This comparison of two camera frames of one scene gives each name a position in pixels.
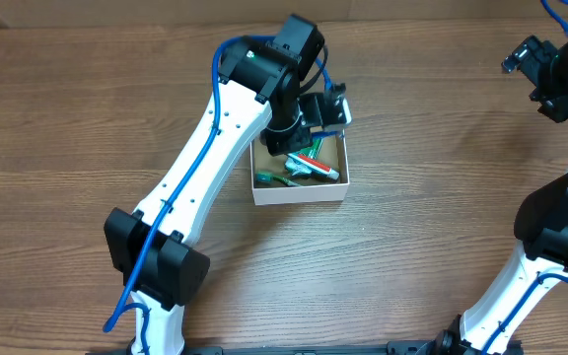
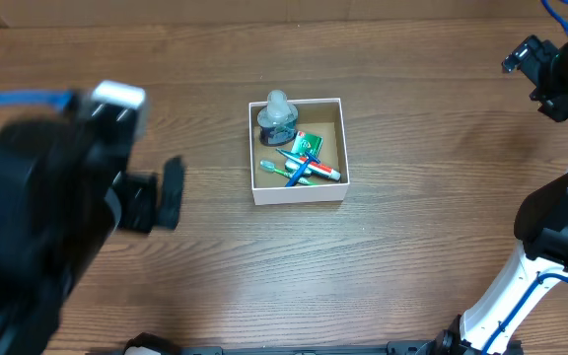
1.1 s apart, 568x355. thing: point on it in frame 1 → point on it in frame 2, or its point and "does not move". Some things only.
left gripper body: x=287 y=141 → x=136 y=202
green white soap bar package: x=314 y=150 does not move
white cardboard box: x=315 y=189 does not move
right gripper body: x=539 y=66 does not move
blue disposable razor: x=324 y=133 → x=301 y=169
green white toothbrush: x=264 y=177 → x=270 y=166
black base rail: x=428 y=347 does not move
